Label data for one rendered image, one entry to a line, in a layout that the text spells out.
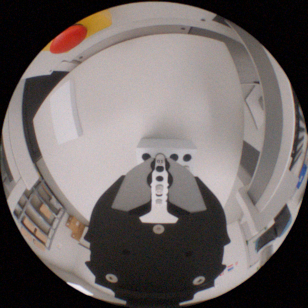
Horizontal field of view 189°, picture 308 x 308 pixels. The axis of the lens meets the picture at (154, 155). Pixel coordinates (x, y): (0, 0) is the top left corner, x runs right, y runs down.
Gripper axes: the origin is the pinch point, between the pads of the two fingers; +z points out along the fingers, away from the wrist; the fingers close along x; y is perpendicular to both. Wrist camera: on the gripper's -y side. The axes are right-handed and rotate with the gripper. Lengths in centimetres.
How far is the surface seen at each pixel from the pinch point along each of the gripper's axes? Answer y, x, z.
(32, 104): -22, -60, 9
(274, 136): -5.9, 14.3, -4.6
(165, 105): -6.3, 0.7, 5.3
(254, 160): 16, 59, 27
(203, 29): -26.8, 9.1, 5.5
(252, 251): 259, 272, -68
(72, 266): 392, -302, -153
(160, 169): 3.1, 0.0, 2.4
